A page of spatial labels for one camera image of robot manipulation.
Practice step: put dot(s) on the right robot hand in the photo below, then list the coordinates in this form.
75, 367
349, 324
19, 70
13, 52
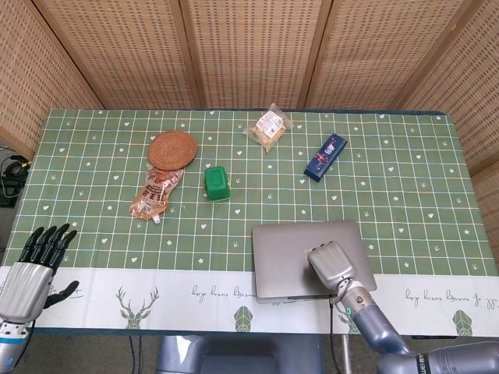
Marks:
331, 265

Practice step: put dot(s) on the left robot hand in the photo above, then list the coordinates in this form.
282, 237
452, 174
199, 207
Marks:
23, 284

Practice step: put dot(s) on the silver laptop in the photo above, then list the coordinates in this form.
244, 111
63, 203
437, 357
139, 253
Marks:
280, 257

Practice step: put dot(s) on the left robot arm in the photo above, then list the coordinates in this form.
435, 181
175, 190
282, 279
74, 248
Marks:
9, 346

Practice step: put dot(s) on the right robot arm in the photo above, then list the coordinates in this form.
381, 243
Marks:
374, 323

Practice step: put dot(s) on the green grid tablecloth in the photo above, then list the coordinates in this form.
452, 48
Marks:
409, 218

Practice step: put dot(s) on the dark blue patterned box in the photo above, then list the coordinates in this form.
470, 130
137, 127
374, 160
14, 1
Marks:
325, 157

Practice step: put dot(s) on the black floor equipment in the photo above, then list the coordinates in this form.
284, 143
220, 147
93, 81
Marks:
11, 175

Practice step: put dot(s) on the grey robot torso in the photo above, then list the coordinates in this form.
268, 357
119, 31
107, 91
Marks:
234, 354

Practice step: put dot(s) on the green plastic container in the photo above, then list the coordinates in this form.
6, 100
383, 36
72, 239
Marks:
216, 183

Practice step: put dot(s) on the clear snack bag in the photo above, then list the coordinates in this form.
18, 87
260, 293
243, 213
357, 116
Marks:
269, 126

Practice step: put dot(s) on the orange spouted drink pouch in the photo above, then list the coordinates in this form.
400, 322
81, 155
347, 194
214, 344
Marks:
156, 192

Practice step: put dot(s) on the round woven rattan coaster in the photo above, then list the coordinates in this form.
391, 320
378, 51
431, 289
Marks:
172, 150

